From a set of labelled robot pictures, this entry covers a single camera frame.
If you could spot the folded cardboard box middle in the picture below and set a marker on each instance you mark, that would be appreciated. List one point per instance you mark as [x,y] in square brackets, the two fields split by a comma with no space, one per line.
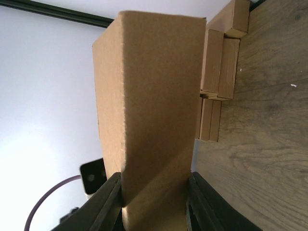
[219,66]

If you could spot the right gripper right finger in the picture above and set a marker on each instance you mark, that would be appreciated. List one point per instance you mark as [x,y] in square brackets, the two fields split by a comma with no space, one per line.
[207,210]

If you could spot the black frame post left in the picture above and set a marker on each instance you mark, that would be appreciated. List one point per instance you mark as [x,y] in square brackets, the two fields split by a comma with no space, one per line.
[57,12]

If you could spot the small cardboard box rear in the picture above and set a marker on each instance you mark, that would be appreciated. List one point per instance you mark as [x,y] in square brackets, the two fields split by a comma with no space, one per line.
[232,20]

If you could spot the large folded cardboard box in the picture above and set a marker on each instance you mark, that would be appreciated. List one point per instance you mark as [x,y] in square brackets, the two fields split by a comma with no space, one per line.
[208,119]

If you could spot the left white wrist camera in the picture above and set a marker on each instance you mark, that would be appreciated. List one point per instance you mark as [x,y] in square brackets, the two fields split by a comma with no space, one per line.
[93,176]

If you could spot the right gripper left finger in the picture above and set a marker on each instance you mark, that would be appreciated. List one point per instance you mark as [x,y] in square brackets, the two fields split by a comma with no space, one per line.
[102,212]

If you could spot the brown cardboard box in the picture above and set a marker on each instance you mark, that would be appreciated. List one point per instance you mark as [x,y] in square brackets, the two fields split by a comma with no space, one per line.
[147,72]

